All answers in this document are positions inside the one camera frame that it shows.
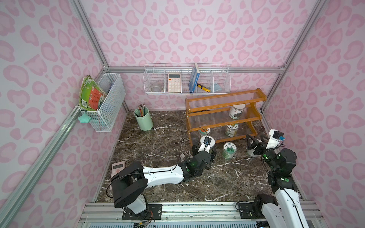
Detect white label jar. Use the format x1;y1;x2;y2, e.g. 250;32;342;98
247;141;259;158
229;104;246;120

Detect green label jar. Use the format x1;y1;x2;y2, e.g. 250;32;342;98
210;136;215;154
222;142;237;160

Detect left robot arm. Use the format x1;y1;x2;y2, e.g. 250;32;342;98
108;144;217;215

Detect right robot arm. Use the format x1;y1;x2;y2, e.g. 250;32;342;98
246;129;309;228

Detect sunflower label jar bottom right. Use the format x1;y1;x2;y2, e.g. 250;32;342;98
225;123;239;137

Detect tomato label jar bottom left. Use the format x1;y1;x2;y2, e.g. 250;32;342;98
198;128;211;137

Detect orange wooden three-tier shelf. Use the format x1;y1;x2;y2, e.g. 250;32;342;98
185;88;267;145

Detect light blue cup in basket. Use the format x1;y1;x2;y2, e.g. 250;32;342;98
213;83;222;93

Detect mint green pencil cup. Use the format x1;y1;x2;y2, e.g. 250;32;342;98
134;107;154;131

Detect yellow black utility knife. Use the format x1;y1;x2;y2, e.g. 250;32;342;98
197;84;211;93

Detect blue book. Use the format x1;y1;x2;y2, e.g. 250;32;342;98
188;63;200;94

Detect white orange calculator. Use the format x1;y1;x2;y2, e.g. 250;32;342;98
167;73;182;93

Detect coloured pencils in cup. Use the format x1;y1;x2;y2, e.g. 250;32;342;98
138;104;145;117

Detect clear tape roll in basket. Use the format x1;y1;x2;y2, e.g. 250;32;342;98
150;84;164;93

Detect pink calculator on table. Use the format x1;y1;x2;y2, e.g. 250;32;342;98
111;161;126;178

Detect white mesh side basket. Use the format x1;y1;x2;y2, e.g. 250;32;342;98
86;73;126;133

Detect mint star shaped hook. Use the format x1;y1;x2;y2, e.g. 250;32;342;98
78;112;92;124

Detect green red snack packet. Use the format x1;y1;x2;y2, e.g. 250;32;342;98
79;75;107;111

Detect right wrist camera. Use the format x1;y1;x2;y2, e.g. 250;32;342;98
266;129;285;150

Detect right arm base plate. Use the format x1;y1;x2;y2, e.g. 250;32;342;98
236;202;264;219

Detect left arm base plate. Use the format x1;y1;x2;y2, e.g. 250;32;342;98
122;204;163;220

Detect white wire wall basket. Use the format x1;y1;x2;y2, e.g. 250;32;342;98
144;63;231;95

